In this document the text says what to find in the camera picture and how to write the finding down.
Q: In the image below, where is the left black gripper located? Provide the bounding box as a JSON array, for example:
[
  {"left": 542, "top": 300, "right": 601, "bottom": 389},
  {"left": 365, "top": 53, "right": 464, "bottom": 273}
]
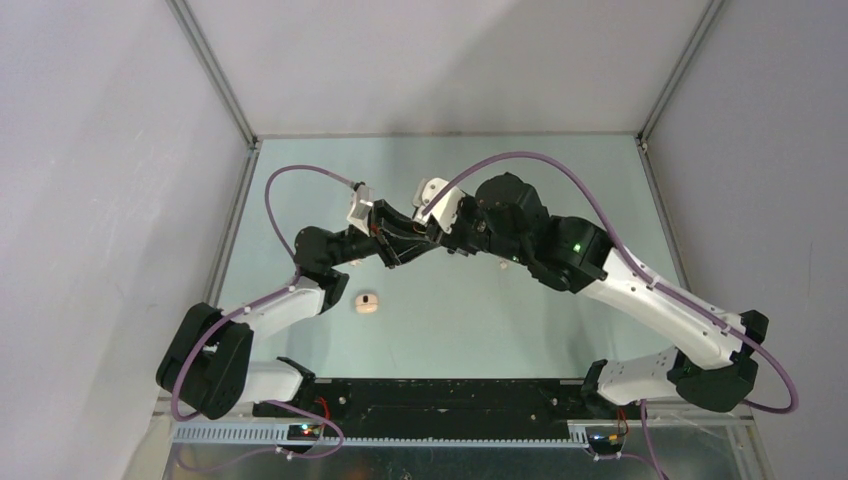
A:
[{"left": 327, "top": 200, "right": 440, "bottom": 269}]

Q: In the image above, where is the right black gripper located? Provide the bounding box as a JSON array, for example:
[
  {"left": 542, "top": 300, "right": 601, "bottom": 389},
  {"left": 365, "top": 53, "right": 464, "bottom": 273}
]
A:
[{"left": 426, "top": 190, "right": 530, "bottom": 265}]

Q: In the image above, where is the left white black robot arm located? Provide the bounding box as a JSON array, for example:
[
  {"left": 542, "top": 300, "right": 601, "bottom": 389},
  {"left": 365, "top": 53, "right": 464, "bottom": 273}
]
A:
[{"left": 155, "top": 198, "right": 458, "bottom": 421}]

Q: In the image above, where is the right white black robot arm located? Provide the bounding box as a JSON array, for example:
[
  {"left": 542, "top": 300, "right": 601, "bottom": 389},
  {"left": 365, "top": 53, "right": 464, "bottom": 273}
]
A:
[{"left": 416, "top": 173, "right": 758, "bottom": 418}]

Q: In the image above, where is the white earbud charging case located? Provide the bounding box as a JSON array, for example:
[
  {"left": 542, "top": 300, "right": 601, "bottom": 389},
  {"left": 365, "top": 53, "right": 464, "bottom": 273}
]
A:
[{"left": 354, "top": 294, "right": 379, "bottom": 314}]

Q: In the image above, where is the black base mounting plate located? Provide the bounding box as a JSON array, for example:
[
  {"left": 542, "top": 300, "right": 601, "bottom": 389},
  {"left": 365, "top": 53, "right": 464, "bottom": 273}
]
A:
[{"left": 251, "top": 377, "right": 648, "bottom": 441}]

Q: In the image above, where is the left controller board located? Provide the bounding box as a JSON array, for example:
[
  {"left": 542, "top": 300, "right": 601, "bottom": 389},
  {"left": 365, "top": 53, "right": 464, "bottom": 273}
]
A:
[{"left": 288, "top": 423, "right": 323, "bottom": 441}]

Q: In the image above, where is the controller board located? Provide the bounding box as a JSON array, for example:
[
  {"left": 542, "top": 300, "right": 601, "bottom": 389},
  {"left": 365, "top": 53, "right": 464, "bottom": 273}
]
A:
[
  {"left": 288, "top": 423, "right": 323, "bottom": 441},
  {"left": 587, "top": 434, "right": 627, "bottom": 461}
]

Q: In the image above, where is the right controller board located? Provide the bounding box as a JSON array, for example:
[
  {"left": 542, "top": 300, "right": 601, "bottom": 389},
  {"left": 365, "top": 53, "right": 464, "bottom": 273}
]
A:
[{"left": 587, "top": 434, "right": 627, "bottom": 461}]

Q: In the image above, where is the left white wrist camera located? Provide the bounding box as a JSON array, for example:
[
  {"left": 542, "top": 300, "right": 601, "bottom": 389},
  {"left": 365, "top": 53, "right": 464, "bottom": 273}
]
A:
[{"left": 346, "top": 182, "right": 374, "bottom": 235}]

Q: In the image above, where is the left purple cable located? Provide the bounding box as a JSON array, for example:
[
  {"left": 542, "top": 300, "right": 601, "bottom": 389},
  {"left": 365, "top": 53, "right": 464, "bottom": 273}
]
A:
[{"left": 170, "top": 164, "right": 364, "bottom": 462}]

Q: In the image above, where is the purple cable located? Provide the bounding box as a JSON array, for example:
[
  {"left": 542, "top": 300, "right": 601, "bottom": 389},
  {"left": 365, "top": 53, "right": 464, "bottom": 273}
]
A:
[
  {"left": 421, "top": 152, "right": 800, "bottom": 480},
  {"left": 170, "top": 164, "right": 364, "bottom": 462}
]

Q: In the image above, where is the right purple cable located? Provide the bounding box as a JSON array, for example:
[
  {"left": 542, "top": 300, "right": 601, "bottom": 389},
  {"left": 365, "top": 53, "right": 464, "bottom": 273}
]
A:
[{"left": 421, "top": 152, "right": 800, "bottom": 480}]

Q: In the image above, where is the white slotted cable duct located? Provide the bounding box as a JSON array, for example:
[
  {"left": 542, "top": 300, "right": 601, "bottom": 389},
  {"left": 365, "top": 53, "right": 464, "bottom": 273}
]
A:
[{"left": 173, "top": 422, "right": 589, "bottom": 449}]

